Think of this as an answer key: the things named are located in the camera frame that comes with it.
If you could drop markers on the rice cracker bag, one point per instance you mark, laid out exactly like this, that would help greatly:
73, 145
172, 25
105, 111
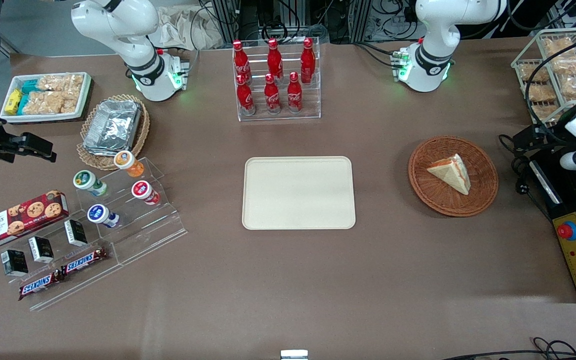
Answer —
70, 101
43, 102
60, 82

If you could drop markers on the small black box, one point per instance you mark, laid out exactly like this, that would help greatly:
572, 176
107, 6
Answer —
15, 263
76, 233
41, 250

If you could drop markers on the black machine housing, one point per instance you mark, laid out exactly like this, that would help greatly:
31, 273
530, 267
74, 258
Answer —
575, 200

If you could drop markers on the clear acrylic bottle rack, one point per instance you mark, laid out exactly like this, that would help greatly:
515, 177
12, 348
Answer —
288, 116

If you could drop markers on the blue lid yogurt cup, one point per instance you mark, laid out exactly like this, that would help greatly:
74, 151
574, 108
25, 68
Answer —
99, 214

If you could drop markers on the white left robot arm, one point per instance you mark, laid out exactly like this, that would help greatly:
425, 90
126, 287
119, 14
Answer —
435, 30

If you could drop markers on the stack of foil trays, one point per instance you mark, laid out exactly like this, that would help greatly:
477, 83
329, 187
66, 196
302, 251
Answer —
113, 127

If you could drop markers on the beige plastic tray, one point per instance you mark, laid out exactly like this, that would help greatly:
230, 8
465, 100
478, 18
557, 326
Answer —
298, 192

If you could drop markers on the red lid yogurt cup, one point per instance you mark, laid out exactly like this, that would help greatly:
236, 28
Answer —
142, 190

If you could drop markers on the orange lid yogurt cup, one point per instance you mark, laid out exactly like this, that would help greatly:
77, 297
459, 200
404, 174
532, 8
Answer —
127, 161

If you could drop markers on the black equipment frame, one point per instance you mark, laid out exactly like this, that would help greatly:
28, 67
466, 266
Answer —
253, 20

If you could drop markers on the Snickers chocolate bar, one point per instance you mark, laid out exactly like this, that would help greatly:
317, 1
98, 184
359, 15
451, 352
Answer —
84, 261
38, 285

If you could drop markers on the teal snack packet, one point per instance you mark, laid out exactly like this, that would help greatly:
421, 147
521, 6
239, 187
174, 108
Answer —
30, 86
23, 104

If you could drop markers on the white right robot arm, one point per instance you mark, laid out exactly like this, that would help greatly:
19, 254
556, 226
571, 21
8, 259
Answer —
118, 30

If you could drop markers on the silver metal bracket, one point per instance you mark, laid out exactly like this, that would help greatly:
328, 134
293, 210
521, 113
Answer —
294, 355

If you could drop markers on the brown round wicker basket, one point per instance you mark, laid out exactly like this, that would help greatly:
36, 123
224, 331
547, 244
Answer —
438, 197

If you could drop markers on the yellow snack packet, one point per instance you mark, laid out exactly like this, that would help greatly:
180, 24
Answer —
13, 101

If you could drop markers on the red Walkers cookie box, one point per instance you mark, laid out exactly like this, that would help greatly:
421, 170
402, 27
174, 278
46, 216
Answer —
18, 220

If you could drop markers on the clear acrylic step stand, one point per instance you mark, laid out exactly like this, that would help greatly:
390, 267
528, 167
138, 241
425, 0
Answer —
83, 285
163, 225

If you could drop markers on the crumpled beige cloth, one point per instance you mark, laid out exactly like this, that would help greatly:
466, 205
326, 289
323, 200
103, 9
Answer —
178, 30

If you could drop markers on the white rectangular snack tray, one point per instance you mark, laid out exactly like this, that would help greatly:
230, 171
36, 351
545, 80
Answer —
43, 118

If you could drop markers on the light woven wicker basket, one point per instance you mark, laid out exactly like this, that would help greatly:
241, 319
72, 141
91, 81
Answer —
93, 161

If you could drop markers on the green lid yogurt cup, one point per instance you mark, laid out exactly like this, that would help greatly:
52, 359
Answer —
86, 180

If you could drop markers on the red cola bottle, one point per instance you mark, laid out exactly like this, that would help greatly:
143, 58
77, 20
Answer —
271, 96
239, 60
307, 60
294, 95
274, 59
245, 96

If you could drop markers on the triangular sandwich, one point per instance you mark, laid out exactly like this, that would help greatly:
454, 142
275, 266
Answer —
450, 172

